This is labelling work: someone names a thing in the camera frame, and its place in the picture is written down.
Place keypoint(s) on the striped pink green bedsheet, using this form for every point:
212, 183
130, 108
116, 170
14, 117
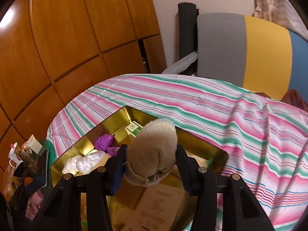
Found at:
266, 140

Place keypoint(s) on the black bed post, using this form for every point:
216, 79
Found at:
187, 23

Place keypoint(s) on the cream paper box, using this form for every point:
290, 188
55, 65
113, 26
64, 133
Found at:
157, 208

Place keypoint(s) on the pink patterned curtain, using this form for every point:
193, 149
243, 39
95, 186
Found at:
282, 13

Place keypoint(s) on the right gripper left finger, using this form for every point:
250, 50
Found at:
62, 208

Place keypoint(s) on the orange wooden wardrobe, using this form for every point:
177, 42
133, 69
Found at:
53, 50

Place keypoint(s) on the small green tea packet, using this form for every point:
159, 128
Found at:
133, 128

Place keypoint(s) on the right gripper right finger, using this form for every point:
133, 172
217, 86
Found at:
241, 209

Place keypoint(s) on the grey yellow blue headboard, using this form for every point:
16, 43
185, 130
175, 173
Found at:
251, 53

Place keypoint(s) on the cream sock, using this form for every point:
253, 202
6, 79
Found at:
150, 157

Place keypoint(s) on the purple candy middle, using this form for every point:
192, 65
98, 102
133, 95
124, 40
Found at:
112, 151

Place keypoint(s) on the white plastic bag roll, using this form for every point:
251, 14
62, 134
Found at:
84, 165

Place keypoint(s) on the purple candy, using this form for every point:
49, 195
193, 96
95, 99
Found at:
103, 142
112, 151

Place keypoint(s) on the purple candy front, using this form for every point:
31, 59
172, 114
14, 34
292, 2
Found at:
103, 142

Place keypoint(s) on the dark red pillow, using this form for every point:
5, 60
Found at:
293, 97

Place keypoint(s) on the gold tin box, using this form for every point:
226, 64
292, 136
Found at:
127, 199

